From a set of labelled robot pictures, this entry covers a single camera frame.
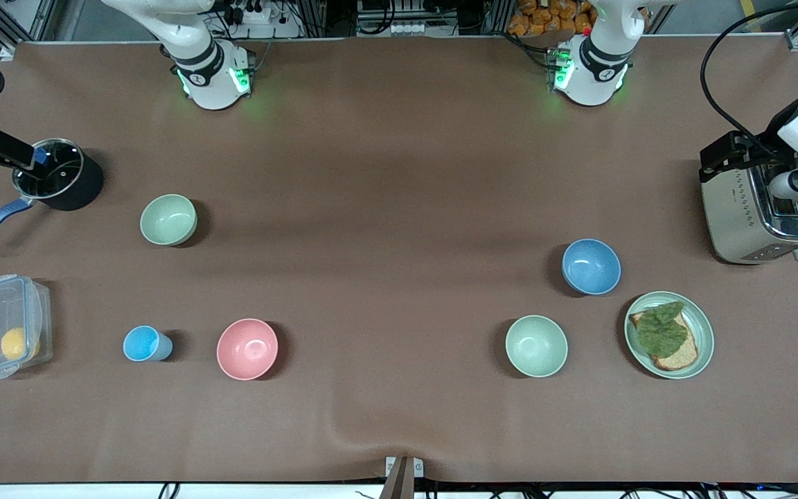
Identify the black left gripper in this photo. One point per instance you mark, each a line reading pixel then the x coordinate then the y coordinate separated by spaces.
pixel 767 143

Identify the blue bowl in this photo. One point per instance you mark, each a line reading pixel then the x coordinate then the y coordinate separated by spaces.
pixel 591 267

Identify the light green bowl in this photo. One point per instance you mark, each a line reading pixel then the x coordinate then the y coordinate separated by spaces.
pixel 536 346
pixel 167 220

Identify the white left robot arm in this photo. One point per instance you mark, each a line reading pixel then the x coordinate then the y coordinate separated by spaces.
pixel 593 69

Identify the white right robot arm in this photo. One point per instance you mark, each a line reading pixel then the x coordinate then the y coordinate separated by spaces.
pixel 208 76

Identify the pink bowl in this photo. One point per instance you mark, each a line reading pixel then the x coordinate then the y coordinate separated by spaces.
pixel 247 349

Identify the glass lid blue knob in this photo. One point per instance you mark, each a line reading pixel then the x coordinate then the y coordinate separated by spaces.
pixel 59 170

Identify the silver toaster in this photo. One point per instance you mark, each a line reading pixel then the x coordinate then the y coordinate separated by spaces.
pixel 735 222

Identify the light green plate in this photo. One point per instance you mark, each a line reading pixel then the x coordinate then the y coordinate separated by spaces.
pixel 704 326

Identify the green lettuce leaf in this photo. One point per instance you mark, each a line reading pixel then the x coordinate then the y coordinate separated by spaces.
pixel 662 329

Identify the yellow lemon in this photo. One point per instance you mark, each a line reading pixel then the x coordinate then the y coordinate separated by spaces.
pixel 16 344

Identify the wholegrain bread slice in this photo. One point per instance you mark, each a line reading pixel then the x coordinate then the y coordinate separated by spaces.
pixel 683 357

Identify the bag of orange snacks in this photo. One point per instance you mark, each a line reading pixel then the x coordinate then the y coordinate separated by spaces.
pixel 551 17

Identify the light blue cup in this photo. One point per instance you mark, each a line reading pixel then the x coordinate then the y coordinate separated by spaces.
pixel 141 344

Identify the white power strip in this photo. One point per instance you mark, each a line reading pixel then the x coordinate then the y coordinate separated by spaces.
pixel 260 17

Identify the brown table cloth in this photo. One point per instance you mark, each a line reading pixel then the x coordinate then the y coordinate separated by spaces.
pixel 399 138

